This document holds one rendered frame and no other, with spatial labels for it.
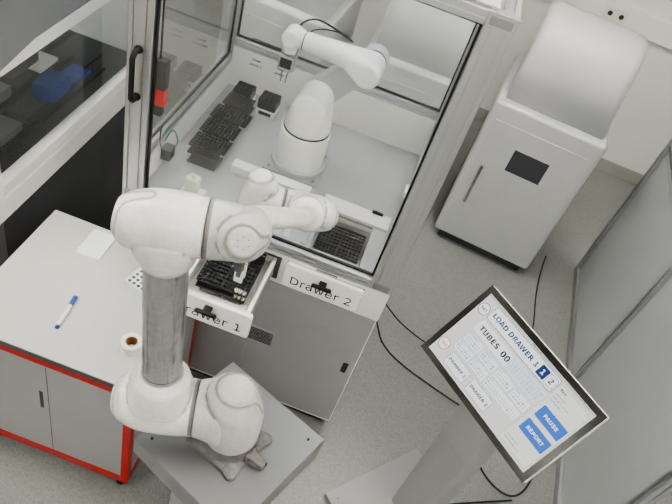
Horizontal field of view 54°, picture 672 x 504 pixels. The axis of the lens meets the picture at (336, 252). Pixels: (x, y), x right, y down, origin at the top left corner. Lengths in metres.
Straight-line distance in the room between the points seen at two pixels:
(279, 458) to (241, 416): 0.27
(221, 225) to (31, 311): 1.13
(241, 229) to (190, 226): 0.11
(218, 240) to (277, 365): 1.53
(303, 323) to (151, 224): 1.30
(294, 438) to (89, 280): 0.92
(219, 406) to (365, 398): 1.56
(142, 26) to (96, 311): 0.93
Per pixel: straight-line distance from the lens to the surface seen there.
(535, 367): 2.09
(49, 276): 2.44
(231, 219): 1.32
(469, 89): 1.83
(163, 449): 1.97
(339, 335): 2.54
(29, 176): 2.60
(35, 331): 2.29
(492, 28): 1.76
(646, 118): 5.43
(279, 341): 2.67
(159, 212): 1.35
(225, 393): 1.73
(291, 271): 2.34
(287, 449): 1.99
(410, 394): 3.31
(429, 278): 3.87
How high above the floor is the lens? 2.59
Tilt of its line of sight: 43 degrees down
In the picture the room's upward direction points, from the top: 20 degrees clockwise
